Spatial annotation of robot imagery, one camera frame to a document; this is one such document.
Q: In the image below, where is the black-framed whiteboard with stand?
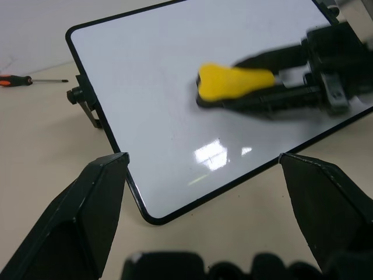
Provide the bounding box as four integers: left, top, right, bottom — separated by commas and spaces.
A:
65, 0, 373, 226

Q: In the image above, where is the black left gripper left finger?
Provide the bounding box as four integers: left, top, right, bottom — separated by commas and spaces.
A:
0, 152, 131, 280

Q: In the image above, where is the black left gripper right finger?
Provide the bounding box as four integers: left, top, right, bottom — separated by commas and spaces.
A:
278, 153, 373, 277

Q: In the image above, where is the yellow whiteboard eraser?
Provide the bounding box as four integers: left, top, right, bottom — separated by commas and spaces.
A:
195, 62, 276, 109

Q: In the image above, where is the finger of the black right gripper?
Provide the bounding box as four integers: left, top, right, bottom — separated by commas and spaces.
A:
232, 43, 307, 73
220, 85, 325, 120

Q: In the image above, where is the orange and black screwdriver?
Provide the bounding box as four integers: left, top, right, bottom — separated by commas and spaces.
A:
0, 74, 69, 89

